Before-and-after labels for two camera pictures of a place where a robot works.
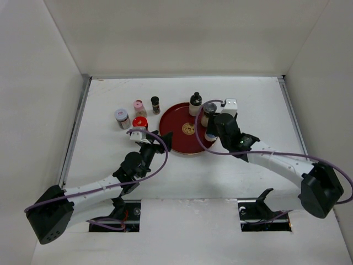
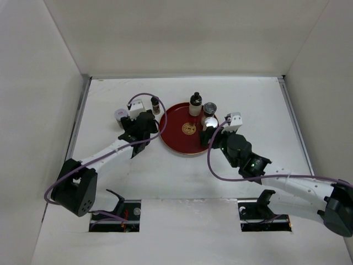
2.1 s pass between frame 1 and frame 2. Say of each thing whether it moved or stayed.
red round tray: stayed
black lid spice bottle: stayed
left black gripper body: moved
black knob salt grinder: stayed
